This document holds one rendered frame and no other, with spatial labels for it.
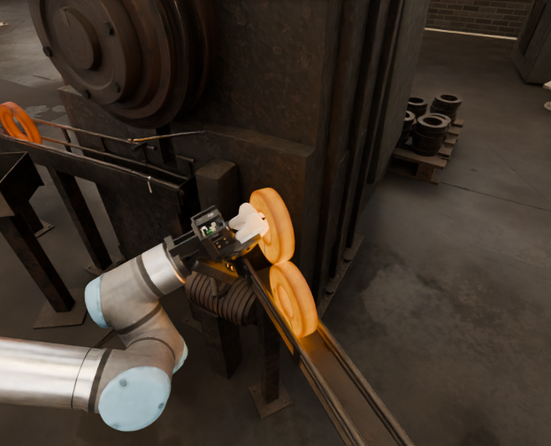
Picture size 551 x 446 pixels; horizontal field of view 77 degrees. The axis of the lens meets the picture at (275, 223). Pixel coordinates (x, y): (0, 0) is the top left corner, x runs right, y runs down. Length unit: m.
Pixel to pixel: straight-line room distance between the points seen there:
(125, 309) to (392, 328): 1.19
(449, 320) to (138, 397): 1.40
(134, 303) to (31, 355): 0.17
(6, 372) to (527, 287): 1.96
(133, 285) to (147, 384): 0.18
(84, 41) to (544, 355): 1.85
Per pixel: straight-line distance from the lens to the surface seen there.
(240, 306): 0.98
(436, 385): 1.56
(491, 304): 1.89
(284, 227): 0.65
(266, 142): 0.94
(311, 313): 0.68
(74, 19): 0.92
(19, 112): 1.65
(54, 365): 0.62
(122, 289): 0.68
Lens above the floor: 1.31
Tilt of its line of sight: 41 degrees down
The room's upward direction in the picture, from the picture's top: straight up
